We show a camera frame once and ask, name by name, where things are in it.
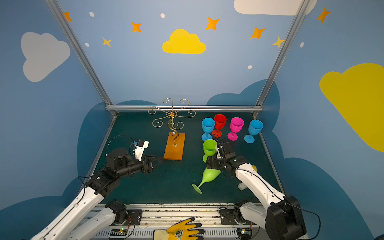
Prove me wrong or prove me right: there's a gold wire glass rack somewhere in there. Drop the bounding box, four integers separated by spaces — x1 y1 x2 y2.
148 98 196 135

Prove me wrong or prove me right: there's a right circuit board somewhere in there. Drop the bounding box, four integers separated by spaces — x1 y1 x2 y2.
236 228 252 240

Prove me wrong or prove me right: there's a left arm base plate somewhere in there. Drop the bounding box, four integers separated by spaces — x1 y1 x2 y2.
113 209 143 226

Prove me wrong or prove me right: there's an orange wooden rack base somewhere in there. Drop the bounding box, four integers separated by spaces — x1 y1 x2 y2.
164 132 186 161

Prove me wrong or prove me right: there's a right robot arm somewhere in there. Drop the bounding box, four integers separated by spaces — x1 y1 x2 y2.
203 143 307 240

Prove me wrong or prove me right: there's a pink wine glass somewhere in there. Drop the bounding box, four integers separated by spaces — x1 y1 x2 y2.
227 117 244 141

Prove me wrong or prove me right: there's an aluminium frame rail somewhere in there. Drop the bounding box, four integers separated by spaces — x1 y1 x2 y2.
106 105 263 112

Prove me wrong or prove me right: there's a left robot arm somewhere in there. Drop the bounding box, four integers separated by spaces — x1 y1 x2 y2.
32 148 164 240

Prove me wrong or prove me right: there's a yellow black work glove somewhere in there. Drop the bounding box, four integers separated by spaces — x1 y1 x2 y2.
153 217 205 240

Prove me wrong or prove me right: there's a blue wine glass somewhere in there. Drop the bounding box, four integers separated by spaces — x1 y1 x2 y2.
202 118 215 141
244 120 264 144

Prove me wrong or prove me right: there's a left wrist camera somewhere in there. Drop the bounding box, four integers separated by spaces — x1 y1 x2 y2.
133 140 149 162

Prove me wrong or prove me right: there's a green wine glass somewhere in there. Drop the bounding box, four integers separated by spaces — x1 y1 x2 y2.
203 139 217 163
192 168 221 195

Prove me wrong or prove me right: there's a left circuit board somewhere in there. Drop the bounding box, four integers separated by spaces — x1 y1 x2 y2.
110 229 128 237

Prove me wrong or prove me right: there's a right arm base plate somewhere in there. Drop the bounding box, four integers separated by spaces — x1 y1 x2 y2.
218 207 246 225

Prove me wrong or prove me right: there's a circuit board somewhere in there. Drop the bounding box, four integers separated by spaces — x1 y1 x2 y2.
236 228 252 240
110 229 128 237

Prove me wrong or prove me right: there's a red wine glass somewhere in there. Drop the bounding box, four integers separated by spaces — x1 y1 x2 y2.
212 114 227 138

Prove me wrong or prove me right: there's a white brush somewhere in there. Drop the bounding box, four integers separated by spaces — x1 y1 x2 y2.
238 183 248 191

